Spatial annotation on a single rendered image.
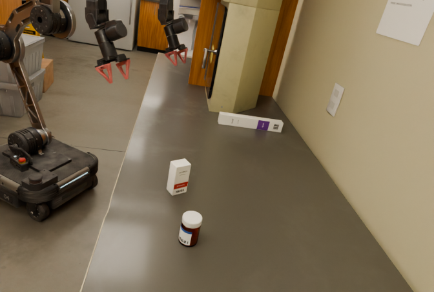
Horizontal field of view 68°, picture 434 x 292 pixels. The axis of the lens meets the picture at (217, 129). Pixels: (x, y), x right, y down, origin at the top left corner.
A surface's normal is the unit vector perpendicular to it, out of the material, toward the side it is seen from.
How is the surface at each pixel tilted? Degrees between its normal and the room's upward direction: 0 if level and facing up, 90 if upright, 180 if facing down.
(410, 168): 90
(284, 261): 0
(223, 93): 90
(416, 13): 90
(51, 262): 0
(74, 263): 0
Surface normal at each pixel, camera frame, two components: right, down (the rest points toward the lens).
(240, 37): 0.09, 0.43
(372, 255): 0.18, -0.90
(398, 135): -0.98, -0.13
